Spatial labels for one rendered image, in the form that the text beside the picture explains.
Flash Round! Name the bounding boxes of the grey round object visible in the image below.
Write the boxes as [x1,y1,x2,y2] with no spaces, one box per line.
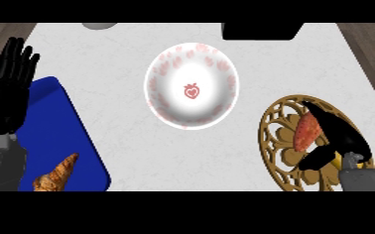
[81,23,119,31]

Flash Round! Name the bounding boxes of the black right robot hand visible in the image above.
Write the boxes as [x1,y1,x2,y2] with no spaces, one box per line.
[297,100,373,172]

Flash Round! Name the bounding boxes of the blue cutting board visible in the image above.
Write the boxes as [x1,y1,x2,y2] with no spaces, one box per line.
[16,75,112,192]

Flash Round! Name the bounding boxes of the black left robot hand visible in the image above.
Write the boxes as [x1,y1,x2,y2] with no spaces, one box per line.
[0,37,41,136]

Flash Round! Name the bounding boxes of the brown croissant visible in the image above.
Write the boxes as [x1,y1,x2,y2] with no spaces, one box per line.
[31,152,81,192]

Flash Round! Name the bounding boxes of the orange-red sweet potato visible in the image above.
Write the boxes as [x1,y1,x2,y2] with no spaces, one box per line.
[292,111,325,153]

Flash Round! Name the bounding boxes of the black appliance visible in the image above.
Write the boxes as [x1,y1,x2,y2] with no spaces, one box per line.
[221,23,304,42]

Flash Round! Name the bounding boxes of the gold openwork round placemat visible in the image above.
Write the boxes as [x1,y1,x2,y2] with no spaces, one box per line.
[257,94,375,192]

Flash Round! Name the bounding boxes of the white bowl with strawberry print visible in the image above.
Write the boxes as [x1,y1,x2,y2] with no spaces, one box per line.
[142,42,242,131]

